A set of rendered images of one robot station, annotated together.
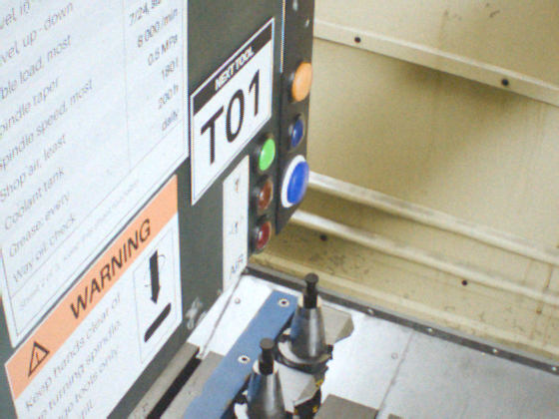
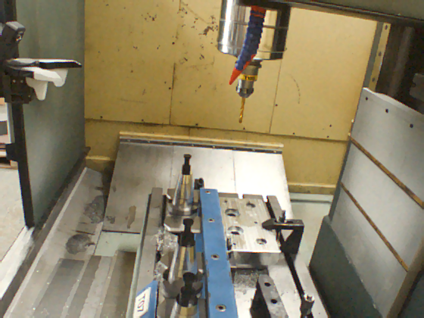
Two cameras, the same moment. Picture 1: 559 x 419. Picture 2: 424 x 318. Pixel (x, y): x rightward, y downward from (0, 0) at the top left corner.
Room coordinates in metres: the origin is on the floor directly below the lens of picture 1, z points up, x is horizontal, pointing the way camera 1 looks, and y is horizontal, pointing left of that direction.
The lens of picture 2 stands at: (1.11, -0.19, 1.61)
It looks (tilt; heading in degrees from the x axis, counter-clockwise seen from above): 24 degrees down; 149
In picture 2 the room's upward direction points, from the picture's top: 7 degrees clockwise
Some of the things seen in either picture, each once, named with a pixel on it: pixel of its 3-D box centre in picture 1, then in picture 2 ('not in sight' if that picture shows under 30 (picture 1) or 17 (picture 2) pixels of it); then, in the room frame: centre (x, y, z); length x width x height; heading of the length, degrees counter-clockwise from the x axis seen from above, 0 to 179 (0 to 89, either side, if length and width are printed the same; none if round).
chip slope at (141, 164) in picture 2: not in sight; (203, 194); (-0.22, 0.56, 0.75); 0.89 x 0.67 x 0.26; 66
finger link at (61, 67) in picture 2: not in sight; (60, 73); (0.25, -0.11, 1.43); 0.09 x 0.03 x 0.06; 103
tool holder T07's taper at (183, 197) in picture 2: not in sight; (184, 187); (0.54, 0.09, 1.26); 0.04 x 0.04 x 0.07
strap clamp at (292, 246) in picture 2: not in sight; (281, 230); (0.41, 0.50, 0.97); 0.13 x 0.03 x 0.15; 66
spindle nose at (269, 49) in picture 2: not in sight; (253, 28); (0.39, 0.30, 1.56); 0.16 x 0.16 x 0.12
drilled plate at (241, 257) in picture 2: not in sight; (232, 227); (0.33, 0.37, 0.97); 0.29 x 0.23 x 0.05; 156
